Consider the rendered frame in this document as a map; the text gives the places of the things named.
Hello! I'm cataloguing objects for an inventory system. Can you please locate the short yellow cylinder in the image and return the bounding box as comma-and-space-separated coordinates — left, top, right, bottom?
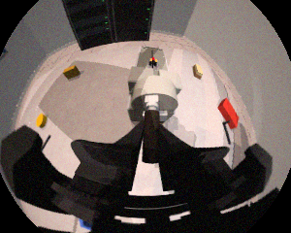
37, 116, 48, 127

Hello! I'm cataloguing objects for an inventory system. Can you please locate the blue c-clamp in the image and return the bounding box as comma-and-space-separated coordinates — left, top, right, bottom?
79, 218, 92, 230

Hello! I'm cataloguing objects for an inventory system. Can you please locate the red flat rectangular block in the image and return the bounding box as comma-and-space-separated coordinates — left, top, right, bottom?
218, 98, 239, 129

